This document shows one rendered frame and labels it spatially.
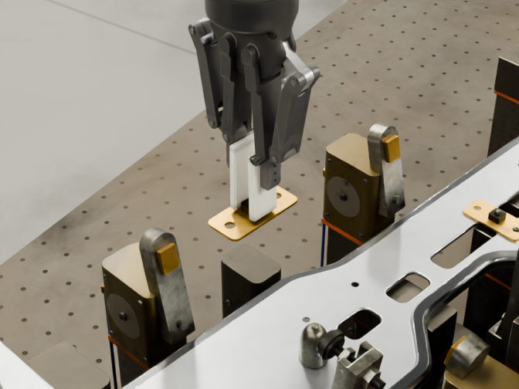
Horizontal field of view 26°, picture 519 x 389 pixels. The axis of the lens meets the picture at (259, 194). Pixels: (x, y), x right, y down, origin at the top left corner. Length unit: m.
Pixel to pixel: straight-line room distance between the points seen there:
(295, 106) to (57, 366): 0.51
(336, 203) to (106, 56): 2.30
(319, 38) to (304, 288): 1.14
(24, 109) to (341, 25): 1.35
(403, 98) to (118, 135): 1.32
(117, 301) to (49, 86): 2.33
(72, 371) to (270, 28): 0.55
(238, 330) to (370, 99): 1.02
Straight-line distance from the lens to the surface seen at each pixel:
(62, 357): 1.30
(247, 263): 1.38
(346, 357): 0.97
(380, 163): 1.43
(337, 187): 1.49
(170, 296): 1.26
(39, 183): 3.20
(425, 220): 1.44
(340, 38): 2.41
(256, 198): 0.99
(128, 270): 1.30
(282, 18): 0.88
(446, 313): 1.34
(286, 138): 0.93
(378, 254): 1.39
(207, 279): 1.79
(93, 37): 3.85
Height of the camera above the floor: 1.90
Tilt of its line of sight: 38 degrees down
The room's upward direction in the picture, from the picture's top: straight up
